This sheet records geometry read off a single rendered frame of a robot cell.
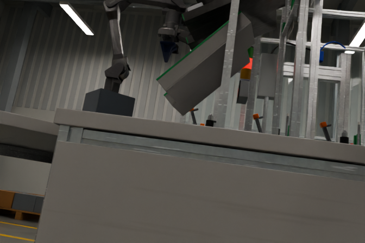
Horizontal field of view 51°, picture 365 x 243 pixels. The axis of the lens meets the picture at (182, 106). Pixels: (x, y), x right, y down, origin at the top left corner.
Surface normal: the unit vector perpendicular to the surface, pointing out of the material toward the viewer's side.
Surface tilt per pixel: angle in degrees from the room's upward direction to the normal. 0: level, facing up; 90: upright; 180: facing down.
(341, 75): 90
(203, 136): 90
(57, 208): 90
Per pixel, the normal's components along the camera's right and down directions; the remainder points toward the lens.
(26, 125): 0.58, -0.11
